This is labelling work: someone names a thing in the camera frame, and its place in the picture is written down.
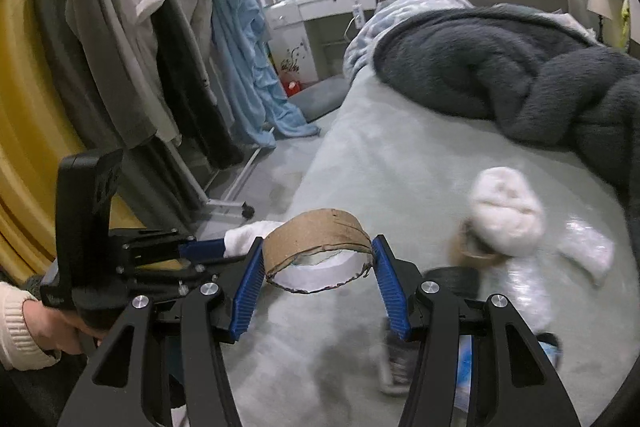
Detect white sock ball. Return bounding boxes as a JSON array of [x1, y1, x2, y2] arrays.
[[469, 167, 546, 258], [224, 221, 282, 258]]

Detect blue tissue pack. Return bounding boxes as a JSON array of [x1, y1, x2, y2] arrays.
[[454, 324, 562, 419]]

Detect black tissue pack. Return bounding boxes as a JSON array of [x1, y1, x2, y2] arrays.
[[378, 320, 420, 397]]

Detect large cardboard tape ring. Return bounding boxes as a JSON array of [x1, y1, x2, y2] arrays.
[[261, 208, 376, 295]]

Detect small cardboard tape roll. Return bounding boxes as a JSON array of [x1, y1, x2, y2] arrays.
[[450, 219, 506, 269]]

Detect bubble wrap piece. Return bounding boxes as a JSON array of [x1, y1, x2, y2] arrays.
[[489, 257, 553, 333], [558, 218, 615, 286]]

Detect person's left hand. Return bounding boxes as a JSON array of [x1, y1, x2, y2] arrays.
[[22, 300, 107, 355]]

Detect white clothes rack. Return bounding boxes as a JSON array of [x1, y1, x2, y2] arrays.
[[165, 142, 262, 221]]

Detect white sleeve cuff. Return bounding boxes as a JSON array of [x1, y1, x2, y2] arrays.
[[0, 282, 61, 372]]

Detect light blue hanging garment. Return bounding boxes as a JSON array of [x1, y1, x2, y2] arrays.
[[212, 0, 319, 148]]

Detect grey floor cushion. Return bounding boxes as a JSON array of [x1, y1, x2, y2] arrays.
[[290, 76, 350, 122]]

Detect hanging dark clothes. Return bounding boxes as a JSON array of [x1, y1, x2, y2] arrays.
[[35, 0, 242, 230]]

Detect dark grey fleece blanket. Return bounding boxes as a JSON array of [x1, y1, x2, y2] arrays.
[[372, 8, 639, 215]]

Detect bedside table lamp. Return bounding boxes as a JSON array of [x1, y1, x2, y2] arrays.
[[587, 0, 613, 44]]

